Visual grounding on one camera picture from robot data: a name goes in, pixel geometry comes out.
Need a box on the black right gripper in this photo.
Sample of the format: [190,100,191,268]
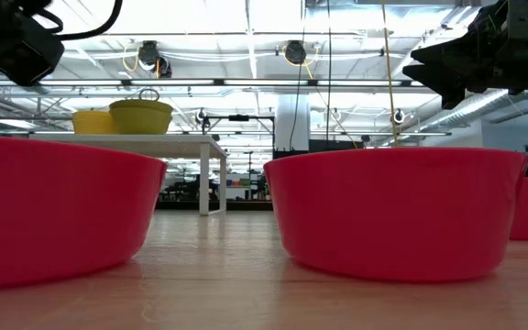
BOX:
[401,0,528,110]

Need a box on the bright yellow mini bowl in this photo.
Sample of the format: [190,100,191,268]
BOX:
[71,109,115,136]

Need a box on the olive yellow mini bowl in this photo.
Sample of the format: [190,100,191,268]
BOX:
[108,99,174,136]

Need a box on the white building pillar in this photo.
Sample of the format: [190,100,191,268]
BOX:
[275,93,311,152]

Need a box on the long ceiling light bar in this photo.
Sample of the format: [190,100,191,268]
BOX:
[0,78,439,88]

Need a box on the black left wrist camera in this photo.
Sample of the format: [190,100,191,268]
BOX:
[0,16,66,87]

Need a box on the yellow power cable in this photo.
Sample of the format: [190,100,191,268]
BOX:
[380,0,401,148]

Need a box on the black left camera cable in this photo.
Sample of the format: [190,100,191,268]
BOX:
[38,0,124,41]

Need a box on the black ceiling cable reel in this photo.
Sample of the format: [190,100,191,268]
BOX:
[283,39,308,66]
[137,39,173,79]

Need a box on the thin black hanging cable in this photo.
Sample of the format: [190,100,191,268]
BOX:
[289,0,306,152]

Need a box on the black coiled cable loop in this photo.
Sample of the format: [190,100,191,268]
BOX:
[137,87,160,103]

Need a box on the black metal gantry frame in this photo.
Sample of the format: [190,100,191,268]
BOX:
[203,114,277,152]

